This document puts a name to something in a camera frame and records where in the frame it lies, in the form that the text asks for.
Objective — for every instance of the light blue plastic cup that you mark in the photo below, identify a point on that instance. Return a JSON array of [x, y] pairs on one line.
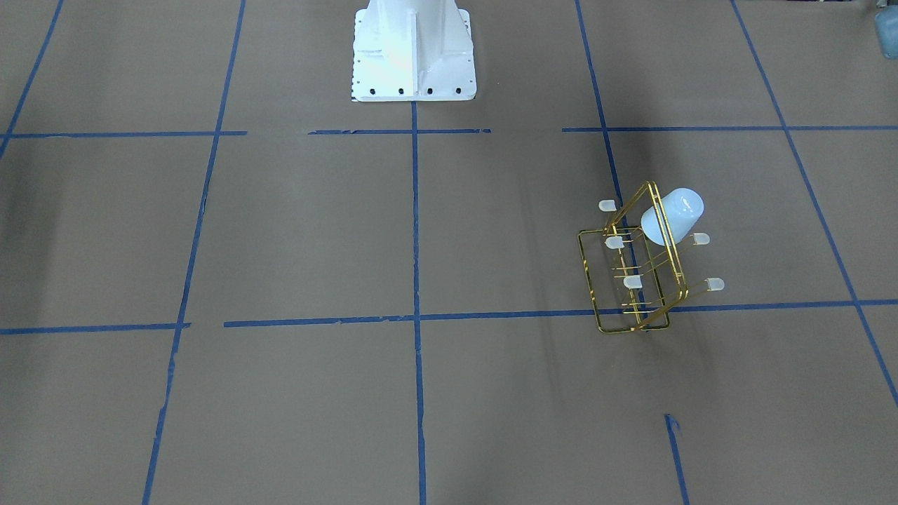
[[683, 208]]

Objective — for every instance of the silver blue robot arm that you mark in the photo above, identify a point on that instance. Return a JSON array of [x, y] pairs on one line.
[[885, 22]]

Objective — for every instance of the brown paper table cover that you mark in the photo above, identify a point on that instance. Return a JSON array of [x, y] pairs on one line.
[[225, 282]]

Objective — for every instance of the gold wire cup holder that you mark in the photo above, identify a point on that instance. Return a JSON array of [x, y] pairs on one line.
[[648, 279]]

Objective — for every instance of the white camera pole with base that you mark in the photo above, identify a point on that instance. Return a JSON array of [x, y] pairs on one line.
[[413, 50]]

